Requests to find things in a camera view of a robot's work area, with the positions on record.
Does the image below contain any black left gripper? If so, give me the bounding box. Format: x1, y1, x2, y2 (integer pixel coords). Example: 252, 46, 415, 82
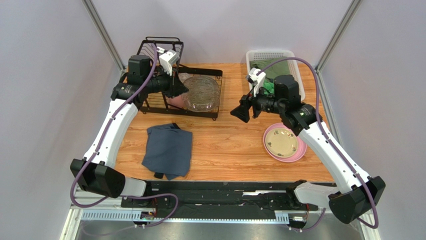
143, 66, 190, 99

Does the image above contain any clear glass plate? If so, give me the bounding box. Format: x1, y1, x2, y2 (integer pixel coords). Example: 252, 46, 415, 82
181, 76, 220, 112

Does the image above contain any cream patterned plate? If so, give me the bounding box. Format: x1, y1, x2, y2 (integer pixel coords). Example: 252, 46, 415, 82
264, 127, 299, 158

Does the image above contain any large pink plate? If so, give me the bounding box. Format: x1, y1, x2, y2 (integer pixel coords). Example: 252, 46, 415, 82
263, 123, 307, 163

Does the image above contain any pink mug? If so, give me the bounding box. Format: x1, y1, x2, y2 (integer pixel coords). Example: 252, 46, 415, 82
166, 95, 185, 109

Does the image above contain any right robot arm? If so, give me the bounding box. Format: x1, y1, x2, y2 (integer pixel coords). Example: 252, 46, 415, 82
230, 74, 386, 224

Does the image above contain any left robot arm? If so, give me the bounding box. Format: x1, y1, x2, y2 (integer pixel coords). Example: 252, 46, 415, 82
70, 50, 188, 200

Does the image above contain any bright green cloth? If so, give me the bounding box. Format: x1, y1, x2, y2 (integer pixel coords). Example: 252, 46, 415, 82
263, 82, 275, 95

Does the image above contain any white plastic basket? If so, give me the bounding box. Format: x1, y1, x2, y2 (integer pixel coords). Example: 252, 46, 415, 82
245, 49, 306, 101

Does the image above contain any olive green cloth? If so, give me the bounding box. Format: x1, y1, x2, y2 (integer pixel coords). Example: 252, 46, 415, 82
249, 58, 291, 82

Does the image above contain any dark blue cloth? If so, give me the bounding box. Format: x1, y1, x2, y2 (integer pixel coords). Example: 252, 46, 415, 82
141, 123, 193, 181

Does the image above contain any black wire dish rack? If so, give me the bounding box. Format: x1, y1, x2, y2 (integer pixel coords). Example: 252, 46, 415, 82
138, 36, 224, 121

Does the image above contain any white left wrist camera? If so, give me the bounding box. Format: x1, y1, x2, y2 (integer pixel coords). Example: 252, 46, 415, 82
156, 46, 180, 76

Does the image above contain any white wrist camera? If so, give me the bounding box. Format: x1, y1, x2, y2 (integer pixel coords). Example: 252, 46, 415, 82
246, 67, 266, 97
156, 46, 180, 76

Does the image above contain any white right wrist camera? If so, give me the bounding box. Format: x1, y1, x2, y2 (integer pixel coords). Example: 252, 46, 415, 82
246, 67, 266, 97

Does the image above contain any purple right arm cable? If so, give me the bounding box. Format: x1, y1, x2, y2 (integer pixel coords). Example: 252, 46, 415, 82
255, 56, 380, 233

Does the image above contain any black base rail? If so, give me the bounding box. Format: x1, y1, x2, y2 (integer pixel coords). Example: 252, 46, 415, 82
121, 180, 319, 215

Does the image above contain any aluminium frame post right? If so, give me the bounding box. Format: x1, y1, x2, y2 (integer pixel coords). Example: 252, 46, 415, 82
316, 0, 363, 72

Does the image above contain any aluminium frame post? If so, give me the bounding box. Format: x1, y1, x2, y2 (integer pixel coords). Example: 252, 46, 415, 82
82, 0, 126, 73
316, 0, 363, 72

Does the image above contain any aluminium frame post left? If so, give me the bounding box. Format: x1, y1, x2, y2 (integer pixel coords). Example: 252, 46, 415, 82
82, 0, 126, 73

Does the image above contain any aluminium front rail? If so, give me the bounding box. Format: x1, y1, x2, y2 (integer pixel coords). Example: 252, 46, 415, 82
78, 196, 290, 225

